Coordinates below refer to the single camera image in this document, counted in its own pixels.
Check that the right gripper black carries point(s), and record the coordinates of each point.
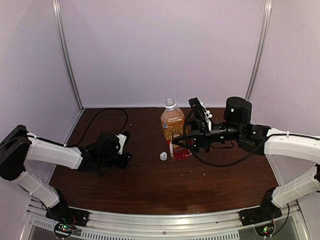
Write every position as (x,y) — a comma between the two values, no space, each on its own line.
(202,137)

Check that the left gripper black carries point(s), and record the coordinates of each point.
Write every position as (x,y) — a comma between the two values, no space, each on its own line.
(123,162)

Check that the amber tea bottle red label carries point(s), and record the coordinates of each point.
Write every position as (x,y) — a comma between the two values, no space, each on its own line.
(172,122)

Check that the white cap of clear bottle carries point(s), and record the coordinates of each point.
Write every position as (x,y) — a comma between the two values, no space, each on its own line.
(163,156)

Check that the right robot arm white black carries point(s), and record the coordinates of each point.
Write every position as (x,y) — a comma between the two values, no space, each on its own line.
(264,140)

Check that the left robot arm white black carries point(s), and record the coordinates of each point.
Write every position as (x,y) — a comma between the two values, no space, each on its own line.
(20,145)

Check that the left circuit board with LEDs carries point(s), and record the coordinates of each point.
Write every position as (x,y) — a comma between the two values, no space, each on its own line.
(62,230)

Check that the circuit board with leds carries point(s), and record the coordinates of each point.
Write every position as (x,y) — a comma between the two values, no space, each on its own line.
(264,231)
(62,230)

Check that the right circuit board with LEDs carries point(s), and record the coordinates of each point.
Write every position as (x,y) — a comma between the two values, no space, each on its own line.
(264,231)

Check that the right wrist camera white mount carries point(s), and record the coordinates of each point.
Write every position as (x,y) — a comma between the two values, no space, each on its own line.
(201,112)

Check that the front aluminium rail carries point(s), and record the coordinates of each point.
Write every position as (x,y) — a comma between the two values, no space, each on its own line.
(224,225)

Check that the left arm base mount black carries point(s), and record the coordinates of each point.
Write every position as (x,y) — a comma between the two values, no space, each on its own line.
(64,214)

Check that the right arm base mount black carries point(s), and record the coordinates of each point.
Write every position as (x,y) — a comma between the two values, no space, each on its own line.
(265,212)

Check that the right aluminium frame post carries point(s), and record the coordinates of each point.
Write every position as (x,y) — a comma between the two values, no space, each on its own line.
(264,31)

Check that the aluminium frame post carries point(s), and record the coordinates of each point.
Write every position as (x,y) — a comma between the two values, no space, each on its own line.
(264,31)
(65,53)

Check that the left aluminium frame post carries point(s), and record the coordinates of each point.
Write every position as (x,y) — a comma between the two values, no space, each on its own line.
(65,53)

